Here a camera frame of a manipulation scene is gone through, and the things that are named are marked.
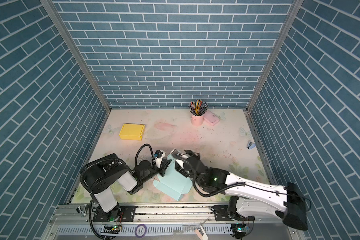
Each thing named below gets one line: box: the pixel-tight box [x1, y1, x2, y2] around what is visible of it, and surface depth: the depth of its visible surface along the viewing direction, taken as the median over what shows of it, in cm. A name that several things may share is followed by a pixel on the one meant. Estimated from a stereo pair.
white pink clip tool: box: [194, 224, 208, 240], surface depth 69 cm
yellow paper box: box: [119, 124, 145, 141], surface depth 104 cm
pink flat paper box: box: [203, 110, 220, 126], surface depth 114 cm
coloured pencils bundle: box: [188, 99, 209, 116], surface depth 107 cm
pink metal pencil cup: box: [190, 115, 204, 127], surface depth 108 cm
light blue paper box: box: [153, 154, 193, 201], surface depth 84 cm
